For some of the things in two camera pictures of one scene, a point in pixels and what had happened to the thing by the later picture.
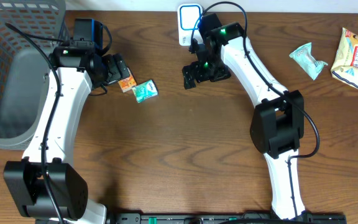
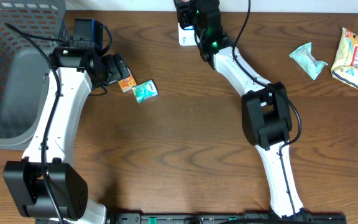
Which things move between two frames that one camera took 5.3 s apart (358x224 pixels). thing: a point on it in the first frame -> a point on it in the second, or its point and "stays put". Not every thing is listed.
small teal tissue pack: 145,91 stays put
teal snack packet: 303,56 stays put
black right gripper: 221,73 -> 181,6
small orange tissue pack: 126,84 stays put
